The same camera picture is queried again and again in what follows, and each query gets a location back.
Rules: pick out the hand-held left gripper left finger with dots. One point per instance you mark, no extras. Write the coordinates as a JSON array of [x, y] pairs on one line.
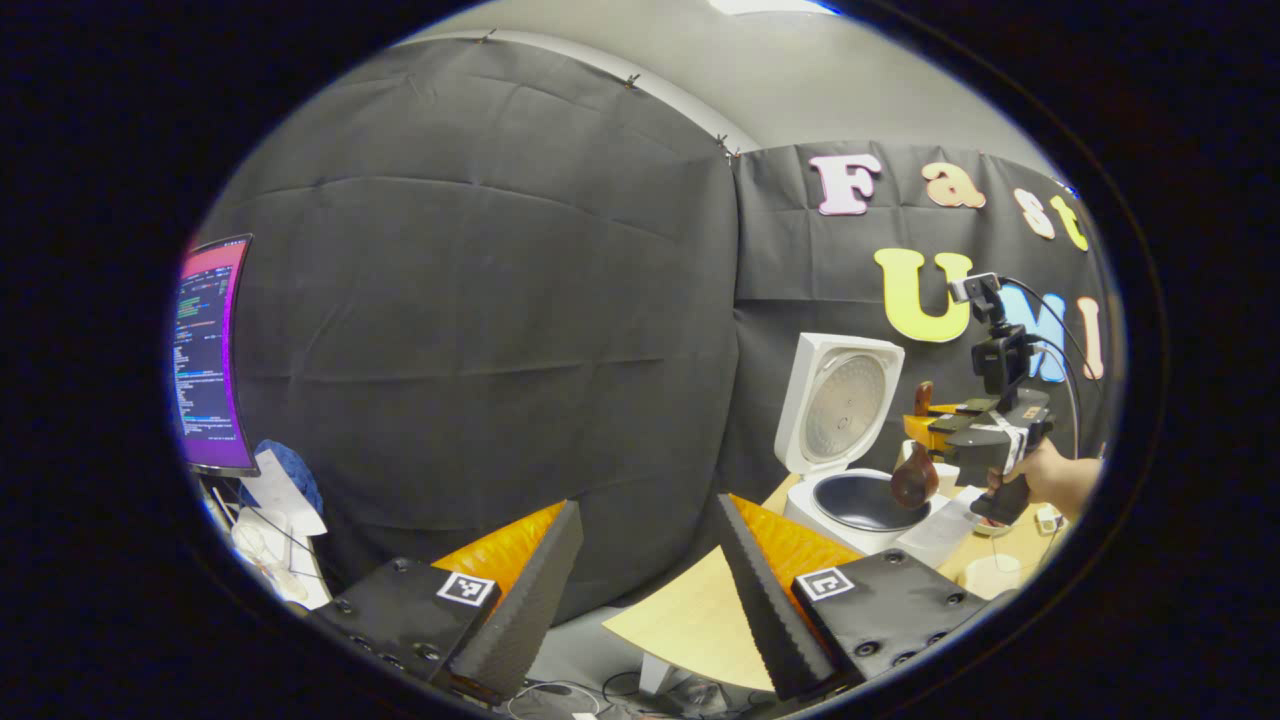
[[525, 610]]

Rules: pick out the large ceiling light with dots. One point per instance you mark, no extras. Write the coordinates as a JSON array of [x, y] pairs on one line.
[[770, 5]]

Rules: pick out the blue cloth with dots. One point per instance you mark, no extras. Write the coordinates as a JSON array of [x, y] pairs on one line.
[[295, 465]]

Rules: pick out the white paper sheet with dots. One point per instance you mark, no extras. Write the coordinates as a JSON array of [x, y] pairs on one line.
[[290, 505]]

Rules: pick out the brown wooden spoon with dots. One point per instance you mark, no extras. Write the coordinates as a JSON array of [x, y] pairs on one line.
[[915, 480]]

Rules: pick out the white cloth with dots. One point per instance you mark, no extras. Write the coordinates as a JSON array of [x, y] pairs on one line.
[[940, 528]]

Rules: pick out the computer monitor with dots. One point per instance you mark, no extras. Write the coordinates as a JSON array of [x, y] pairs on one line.
[[210, 350]]

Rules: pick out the white table leg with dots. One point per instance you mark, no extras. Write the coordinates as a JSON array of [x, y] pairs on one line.
[[655, 675]]

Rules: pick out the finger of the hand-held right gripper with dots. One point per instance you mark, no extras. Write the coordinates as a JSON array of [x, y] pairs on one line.
[[930, 432], [965, 407]]

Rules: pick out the white rice cooker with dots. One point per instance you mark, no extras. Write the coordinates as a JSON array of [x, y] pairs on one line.
[[840, 400]]

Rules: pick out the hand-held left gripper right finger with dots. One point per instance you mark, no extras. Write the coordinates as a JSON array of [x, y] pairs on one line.
[[770, 600]]

